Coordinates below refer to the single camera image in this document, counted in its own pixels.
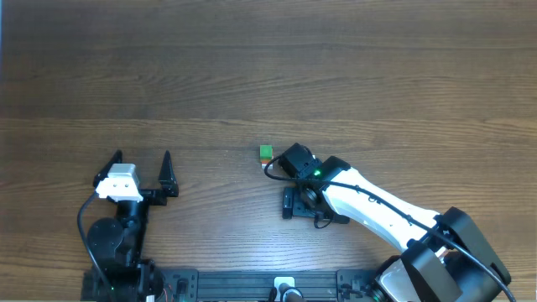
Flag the mounting rail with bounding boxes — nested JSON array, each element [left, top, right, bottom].
[[81, 268, 381, 302]]

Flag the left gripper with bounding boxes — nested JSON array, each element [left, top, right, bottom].
[[92, 149, 180, 207]]

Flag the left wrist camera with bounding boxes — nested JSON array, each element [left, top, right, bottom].
[[95, 163, 144, 204]]

